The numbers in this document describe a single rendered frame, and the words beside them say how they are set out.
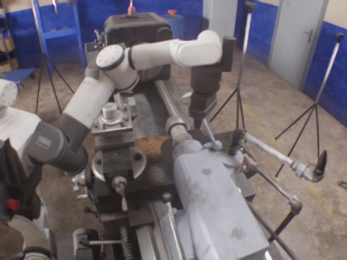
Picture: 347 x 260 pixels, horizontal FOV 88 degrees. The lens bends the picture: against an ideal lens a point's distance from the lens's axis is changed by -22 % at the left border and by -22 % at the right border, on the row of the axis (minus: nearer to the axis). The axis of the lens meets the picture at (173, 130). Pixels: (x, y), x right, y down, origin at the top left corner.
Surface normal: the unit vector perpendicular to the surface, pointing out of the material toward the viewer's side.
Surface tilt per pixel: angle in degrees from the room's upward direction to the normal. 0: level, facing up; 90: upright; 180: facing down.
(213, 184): 0
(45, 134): 30
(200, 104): 90
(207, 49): 90
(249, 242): 0
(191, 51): 90
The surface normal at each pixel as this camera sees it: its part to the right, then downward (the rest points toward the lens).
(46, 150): -0.11, -0.37
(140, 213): 0.02, -0.78
